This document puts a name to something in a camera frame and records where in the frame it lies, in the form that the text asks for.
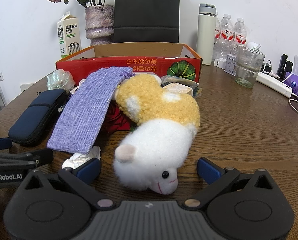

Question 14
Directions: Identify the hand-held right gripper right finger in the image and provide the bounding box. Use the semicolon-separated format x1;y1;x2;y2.
181;157;277;209

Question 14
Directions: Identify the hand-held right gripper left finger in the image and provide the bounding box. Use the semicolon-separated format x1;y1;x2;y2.
21;157;116;210

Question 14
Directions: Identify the white tissue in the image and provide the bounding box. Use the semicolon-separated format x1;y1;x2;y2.
62;146;101;170

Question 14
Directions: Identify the dark blue glasses case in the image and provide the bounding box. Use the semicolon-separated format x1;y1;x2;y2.
8;89;69;145

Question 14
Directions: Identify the red artificial rose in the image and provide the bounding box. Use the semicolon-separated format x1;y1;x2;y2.
100;104;137;133

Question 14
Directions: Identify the yellow white plush sheep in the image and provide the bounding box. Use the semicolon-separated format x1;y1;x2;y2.
113;74;201;195

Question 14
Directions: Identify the purple fabric pouch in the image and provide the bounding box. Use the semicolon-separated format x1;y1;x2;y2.
47;66;136;155

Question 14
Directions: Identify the iridescent bubble wrap bag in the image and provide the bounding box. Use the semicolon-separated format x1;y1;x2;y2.
46;69;76;92

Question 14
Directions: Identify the red cardboard box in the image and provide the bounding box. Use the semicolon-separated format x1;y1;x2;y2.
55;42;204;85

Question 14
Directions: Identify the wooden desktop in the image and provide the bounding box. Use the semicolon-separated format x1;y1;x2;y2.
0;62;298;240

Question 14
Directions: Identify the pink patterned plastic case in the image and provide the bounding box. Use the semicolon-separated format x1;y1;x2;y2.
161;82;192;97

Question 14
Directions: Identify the small white tin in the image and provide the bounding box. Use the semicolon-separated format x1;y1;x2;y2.
224;54;239;75

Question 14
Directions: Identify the white power strip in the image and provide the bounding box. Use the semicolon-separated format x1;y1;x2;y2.
256;71;293;98

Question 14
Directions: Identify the clear glass cup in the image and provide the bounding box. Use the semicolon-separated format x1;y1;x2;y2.
234;45;266;89

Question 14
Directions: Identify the clear glass straw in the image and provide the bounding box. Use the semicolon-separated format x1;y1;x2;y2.
241;44;262;84

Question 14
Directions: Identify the purple tissue packet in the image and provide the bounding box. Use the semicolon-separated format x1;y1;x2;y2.
282;71;298;101

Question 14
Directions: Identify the white green milk carton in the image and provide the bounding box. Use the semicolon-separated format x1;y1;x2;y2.
56;11;82;57

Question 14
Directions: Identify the white round device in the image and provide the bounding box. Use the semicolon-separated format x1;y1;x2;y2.
246;42;262;53

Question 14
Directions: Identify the white thermos bottle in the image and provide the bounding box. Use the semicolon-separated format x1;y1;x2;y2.
196;3;218;66

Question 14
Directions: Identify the clear plastic water bottle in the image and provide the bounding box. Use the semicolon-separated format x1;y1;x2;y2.
215;15;222;60
220;14;236;59
234;17;247;47

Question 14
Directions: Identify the purple ceramic vase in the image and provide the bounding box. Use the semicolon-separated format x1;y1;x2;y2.
85;4;114;47

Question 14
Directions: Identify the white wall outlet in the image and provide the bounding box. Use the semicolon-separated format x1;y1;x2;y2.
20;82;38;93

